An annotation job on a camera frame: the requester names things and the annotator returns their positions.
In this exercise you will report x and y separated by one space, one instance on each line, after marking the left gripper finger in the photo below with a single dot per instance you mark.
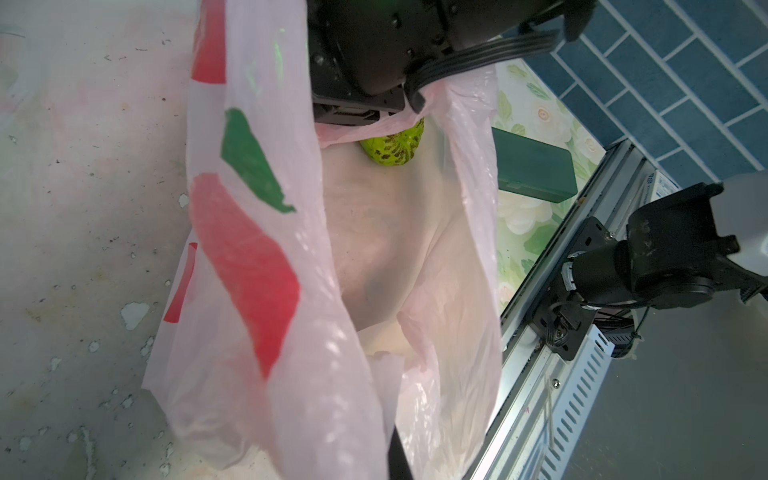
398 465

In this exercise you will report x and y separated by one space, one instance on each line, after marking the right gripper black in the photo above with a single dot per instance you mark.
361 52

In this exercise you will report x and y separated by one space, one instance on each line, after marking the pink plastic bag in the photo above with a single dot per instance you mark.
256 349

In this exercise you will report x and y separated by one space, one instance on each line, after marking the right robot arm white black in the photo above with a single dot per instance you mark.
680 250

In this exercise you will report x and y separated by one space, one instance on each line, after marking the light green speckled fruit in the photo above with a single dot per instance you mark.
395 149

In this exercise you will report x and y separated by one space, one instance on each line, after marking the dark green rectangular block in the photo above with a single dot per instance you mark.
534 169

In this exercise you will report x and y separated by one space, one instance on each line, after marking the aluminium rail frame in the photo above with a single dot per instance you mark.
545 395

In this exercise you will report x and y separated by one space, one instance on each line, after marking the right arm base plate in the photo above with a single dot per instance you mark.
576 300

